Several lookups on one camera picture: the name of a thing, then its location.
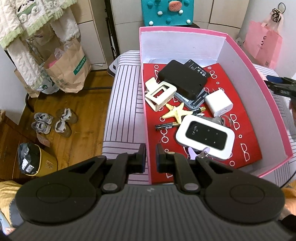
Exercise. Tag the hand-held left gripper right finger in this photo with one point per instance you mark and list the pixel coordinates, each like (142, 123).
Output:
(158, 158)

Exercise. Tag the black metal pole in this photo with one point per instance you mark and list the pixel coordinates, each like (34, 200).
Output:
(112, 30)

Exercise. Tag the cream hair claw clip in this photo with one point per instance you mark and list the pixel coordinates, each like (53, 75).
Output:
(159, 95)

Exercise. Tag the wooden cabinet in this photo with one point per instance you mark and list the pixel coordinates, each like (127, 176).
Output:
(9, 148)

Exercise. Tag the white floor scale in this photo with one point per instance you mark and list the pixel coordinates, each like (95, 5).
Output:
(113, 66)

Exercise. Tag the white charger plug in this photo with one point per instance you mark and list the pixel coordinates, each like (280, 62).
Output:
(218, 103)

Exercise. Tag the white pocket router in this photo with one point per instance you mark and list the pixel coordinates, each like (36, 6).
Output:
(205, 136)

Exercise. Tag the red printed cloth pouch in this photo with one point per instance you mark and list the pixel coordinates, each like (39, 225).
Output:
(245, 139)

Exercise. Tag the black clothes rack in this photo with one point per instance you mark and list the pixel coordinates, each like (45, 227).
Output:
(29, 102)

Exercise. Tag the black power bank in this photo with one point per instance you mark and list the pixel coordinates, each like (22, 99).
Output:
(182, 78)

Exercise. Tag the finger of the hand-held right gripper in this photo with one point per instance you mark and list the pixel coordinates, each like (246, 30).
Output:
(276, 79)
(284, 90)

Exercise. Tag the teal felt handbag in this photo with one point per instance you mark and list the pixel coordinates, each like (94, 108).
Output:
(161, 11)

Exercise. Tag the beige wardrobe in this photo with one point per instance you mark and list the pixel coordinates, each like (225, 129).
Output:
(129, 23)

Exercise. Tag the brown green-label paper bag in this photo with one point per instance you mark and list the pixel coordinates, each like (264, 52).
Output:
(69, 67)

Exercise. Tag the metal keys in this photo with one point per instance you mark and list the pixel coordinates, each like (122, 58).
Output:
(219, 120)

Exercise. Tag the black slim battery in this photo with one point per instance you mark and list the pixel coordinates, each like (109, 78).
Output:
(199, 110)
(167, 126)

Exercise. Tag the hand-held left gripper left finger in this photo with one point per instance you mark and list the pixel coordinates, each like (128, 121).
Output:
(144, 158)

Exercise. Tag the white green-print plastic bag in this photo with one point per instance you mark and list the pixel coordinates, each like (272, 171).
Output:
(48, 84)

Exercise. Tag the pink cardboard box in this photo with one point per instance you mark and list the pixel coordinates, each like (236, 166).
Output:
(242, 76)

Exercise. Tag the cream starfish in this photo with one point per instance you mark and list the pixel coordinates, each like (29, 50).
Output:
(177, 112)

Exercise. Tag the yellow waste bin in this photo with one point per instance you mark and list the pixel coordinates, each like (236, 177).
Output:
(41, 162)

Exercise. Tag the cream fleece pajama pants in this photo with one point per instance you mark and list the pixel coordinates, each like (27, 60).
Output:
(25, 62)

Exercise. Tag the lilac plastic charm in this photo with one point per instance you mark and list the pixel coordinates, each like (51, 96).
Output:
(193, 153)

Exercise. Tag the yellow bedding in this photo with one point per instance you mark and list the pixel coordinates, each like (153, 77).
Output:
(9, 197)

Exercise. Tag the pink tote bag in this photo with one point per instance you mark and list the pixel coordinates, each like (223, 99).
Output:
(263, 44)

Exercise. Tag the black stool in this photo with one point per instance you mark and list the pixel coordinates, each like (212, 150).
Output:
(196, 25)

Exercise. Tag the brown fleece slipper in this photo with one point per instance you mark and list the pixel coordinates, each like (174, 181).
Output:
(63, 128)
(68, 115)

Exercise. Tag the plain brown paper bag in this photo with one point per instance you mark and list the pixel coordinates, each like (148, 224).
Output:
(25, 85)

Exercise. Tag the grey white sneaker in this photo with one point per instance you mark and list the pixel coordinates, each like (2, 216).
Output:
(41, 127)
(44, 117)

